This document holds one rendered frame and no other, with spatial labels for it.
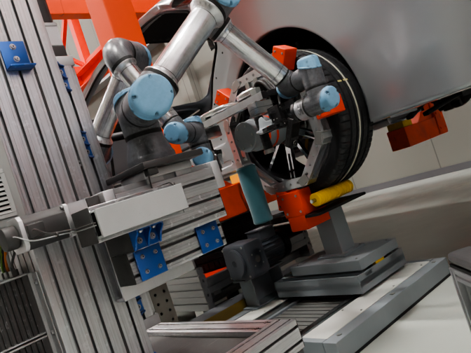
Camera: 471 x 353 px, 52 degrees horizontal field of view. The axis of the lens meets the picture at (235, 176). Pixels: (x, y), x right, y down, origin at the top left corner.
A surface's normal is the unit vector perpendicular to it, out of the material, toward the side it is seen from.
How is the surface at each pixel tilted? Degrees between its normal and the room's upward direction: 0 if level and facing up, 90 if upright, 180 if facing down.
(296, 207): 90
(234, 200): 90
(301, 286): 90
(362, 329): 90
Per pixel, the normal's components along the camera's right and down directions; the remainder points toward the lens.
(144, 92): 0.35, -0.04
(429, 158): -0.69, 0.22
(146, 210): 0.66, -0.23
